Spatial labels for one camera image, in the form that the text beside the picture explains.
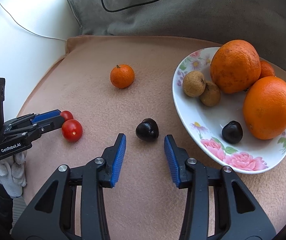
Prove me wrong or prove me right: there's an oval red cherry tomato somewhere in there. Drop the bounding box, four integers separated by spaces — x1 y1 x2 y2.
60 111 74 121

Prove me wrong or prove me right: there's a round red cherry tomato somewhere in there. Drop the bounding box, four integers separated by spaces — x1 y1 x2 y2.
61 119 83 142

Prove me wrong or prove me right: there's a dark cherry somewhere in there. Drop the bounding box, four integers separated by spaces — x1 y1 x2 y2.
135 118 159 142
222 120 244 144

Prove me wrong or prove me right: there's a small tangerine with stem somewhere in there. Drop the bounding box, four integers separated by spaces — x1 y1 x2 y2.
110 64 135 89

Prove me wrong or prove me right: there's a brown longan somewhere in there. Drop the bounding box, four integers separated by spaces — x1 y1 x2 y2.
199 81 221 107
183 70 206 98

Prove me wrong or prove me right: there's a smooth bright orange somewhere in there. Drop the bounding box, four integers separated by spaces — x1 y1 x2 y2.
242 76 286 140

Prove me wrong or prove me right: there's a large rough orange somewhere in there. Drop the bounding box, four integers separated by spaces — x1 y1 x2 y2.
210 40 261 94

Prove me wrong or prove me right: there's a left white gloved hand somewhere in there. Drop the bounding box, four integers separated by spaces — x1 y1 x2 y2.
0 151 27 198

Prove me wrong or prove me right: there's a floral white ceramic plate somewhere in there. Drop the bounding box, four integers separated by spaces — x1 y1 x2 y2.
172 47 286 174

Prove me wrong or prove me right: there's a pink fleece blanket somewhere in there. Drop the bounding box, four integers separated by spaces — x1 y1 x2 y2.
17 35 286 240

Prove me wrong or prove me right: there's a grey folded blanket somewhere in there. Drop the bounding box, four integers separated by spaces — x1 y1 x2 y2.
70 0 286 71

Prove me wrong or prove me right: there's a white cable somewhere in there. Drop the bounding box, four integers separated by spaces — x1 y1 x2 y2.
0 0 68 42

